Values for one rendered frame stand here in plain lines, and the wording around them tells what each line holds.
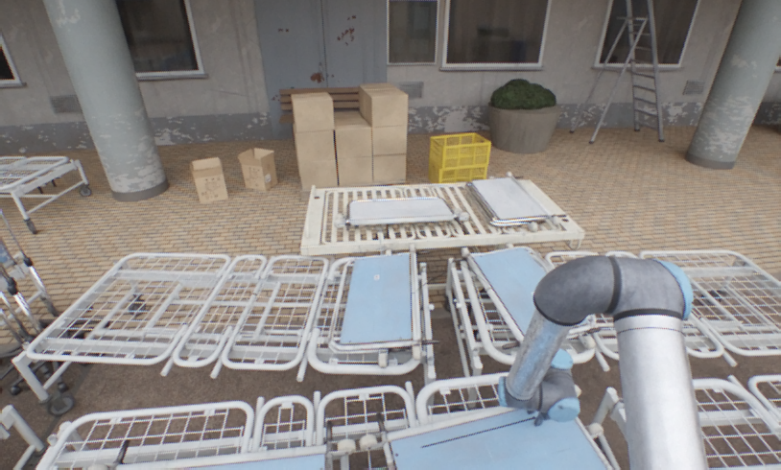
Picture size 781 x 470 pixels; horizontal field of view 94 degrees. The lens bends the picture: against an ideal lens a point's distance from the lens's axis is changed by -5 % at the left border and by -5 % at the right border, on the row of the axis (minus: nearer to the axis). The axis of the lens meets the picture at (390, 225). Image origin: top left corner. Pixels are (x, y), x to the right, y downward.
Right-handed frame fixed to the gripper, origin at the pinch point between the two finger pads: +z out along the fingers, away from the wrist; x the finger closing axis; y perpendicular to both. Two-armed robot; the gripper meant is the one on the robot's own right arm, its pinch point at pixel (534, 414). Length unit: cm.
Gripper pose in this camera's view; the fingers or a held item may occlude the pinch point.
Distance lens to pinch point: 165.4
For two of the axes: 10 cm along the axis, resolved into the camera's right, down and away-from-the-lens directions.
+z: -0.2, 8.4, 5.4
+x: -2.4, -5.2, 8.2
